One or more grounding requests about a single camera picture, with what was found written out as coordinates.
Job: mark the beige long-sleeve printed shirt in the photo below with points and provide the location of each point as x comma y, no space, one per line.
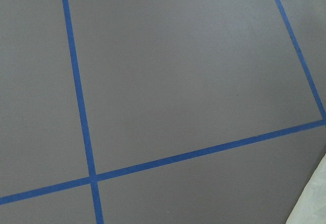
310,207

